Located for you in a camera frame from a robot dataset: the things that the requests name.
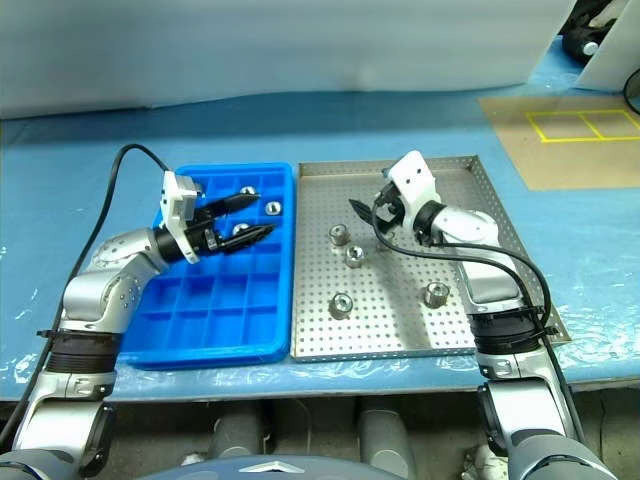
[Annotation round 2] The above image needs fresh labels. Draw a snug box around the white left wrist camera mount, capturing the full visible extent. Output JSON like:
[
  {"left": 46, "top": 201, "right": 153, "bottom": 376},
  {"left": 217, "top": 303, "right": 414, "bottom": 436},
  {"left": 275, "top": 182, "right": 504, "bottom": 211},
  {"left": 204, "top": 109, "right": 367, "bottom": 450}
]
[{"left": 159, "top": 169, "right": 206, "bottom": 265}]

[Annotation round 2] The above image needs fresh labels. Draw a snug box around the white upright foam board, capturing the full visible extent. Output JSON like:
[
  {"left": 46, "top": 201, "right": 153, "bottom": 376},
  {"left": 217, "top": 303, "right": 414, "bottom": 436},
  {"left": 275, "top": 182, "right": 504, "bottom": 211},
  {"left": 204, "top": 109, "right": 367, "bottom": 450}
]
[{"left": 573, "top": 0, "right": 640, "bottom": 94}]

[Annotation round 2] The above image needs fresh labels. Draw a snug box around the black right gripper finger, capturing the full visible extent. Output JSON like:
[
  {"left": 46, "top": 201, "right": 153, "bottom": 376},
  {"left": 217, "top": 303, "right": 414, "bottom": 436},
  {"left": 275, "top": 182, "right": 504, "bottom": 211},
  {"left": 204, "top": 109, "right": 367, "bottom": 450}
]
[{"left": 347, "top": 198, "right": 376, "bottom": 225}]

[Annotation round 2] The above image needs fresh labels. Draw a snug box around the blue compartment tray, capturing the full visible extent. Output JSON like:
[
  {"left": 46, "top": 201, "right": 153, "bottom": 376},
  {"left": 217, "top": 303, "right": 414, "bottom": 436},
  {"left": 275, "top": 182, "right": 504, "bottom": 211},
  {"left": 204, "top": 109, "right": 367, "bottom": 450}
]
[{"left": 119, "top": 161, "right": 297, "bottom": 372}]

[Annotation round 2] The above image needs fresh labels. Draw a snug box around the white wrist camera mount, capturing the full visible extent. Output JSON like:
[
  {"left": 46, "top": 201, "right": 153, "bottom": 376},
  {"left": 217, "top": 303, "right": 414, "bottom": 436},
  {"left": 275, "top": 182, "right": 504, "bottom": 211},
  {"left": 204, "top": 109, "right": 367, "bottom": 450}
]
[
  {"left": 387, "top": 149, "right": 442, "bottom": 236},
  {"left": 159, "top": 169, "right": 206, "bottom": 265}
]

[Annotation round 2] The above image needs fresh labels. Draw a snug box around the thin black cable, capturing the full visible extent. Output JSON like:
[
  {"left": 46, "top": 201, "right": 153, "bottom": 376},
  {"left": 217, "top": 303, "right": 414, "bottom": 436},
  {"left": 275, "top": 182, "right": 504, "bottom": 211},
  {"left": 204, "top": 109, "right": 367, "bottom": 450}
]
[{"left": 622, "top": 67, "right": 640, "bottom": 115}]

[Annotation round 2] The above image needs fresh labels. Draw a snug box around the grey rounded cylinder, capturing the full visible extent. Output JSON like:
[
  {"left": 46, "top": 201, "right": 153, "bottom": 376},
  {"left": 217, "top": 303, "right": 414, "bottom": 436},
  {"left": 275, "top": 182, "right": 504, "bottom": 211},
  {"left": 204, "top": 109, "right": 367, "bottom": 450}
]
[
  {"left": 357, "top": 407, "right": 419, "bottom": 479},
  {"left": 212, "top": 403, "right": 269, "bottom": 464}
]

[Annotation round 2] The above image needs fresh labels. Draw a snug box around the white backdrop sheet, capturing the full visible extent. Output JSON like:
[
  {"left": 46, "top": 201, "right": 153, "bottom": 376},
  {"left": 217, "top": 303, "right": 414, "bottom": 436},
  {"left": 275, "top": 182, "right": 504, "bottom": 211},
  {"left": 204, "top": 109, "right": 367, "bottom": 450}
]
[{"left": 0, "top": 0, "right": 576, "bottom": 121}]

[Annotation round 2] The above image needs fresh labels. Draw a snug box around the blue-grey rounded chest shell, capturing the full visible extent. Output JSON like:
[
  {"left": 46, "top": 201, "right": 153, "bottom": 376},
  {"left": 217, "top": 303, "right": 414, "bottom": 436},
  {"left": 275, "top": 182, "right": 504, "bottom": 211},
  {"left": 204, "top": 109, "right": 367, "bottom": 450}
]
[{"left": 142, "top": 452, "right": 386, "bottom": 480}]

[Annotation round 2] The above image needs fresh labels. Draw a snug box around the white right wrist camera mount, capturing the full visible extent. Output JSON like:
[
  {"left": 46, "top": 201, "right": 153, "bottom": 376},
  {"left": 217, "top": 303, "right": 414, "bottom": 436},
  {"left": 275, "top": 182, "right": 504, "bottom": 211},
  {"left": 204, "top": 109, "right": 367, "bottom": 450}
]
[{"left": 387, "top": 149, "right": 442, "bottom": 236}]

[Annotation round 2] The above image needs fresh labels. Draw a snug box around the white speckled rounded shape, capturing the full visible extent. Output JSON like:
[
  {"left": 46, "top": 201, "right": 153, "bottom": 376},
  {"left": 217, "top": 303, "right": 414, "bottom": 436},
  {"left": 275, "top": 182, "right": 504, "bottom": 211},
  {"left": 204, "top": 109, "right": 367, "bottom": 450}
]
[{"left": 462, "top": 444, "right": 509, "bottom": 480}]

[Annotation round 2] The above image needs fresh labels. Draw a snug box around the black device with white knob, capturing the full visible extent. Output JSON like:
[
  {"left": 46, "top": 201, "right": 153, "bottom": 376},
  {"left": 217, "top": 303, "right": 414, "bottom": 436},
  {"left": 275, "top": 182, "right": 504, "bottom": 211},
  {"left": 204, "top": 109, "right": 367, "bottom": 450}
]
[{"left": 559, "top": 0, "right": 619, "bottom": 65}]

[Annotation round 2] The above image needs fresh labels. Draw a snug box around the perforated metal tray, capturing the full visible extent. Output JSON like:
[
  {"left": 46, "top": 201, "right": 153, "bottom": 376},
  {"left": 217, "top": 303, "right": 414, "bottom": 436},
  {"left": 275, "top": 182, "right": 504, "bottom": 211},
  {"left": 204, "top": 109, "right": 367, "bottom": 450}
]
[{"left": 288, "top": 153, "right": 572, "bottom": 363}]

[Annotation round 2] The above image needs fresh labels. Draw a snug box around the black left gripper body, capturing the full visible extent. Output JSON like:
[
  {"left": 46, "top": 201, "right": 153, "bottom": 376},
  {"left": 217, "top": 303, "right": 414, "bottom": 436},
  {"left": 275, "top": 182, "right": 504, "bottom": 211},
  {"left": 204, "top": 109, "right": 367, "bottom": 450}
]
[{"left": 187, "top": 203, "right": 227, "bottom": 257}]

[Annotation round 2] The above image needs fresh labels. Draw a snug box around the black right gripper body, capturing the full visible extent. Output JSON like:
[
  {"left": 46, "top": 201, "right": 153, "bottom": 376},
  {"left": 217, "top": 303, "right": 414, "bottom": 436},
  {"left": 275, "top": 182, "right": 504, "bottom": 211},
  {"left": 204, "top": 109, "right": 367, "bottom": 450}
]
[{"left": 372, "top": 182, "right": 409, "bottom": 235}]

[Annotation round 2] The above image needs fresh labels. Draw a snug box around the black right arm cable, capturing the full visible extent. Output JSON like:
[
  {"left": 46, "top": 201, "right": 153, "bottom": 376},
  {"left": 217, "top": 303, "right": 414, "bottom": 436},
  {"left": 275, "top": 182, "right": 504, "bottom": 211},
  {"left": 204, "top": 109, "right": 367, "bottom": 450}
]
[{"left": 372, "top": 197, "right": 589, "bottom": 446}]

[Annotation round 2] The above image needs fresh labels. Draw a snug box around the brown mat with yellow grid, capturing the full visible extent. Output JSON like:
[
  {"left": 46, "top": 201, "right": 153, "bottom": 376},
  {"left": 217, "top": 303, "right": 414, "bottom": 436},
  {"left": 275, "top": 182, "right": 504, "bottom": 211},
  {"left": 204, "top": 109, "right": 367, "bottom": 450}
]
[{"left": 477, "top": 95, "right": 640, "bottom": 192}]

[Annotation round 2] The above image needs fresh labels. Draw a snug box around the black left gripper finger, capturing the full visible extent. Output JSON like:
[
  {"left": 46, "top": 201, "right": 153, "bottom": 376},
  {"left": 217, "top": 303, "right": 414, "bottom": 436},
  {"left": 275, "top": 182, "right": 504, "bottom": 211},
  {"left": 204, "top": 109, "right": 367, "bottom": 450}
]
[
  {"left": 218, "top": 224, "right": 276, "bottom": 253},
  {"left": 209, "top": 192, "right": 262, "bottom": 218}
]

